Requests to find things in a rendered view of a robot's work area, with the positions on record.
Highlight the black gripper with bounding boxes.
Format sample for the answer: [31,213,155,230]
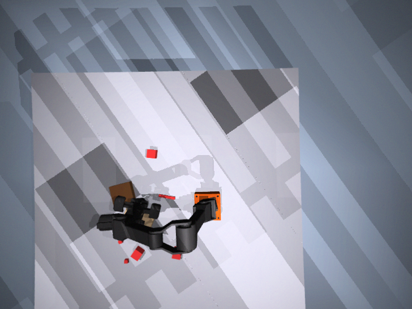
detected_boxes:
[113,195,161,220]

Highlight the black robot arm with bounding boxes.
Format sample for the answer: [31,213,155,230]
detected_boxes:
[97,197,218,255]

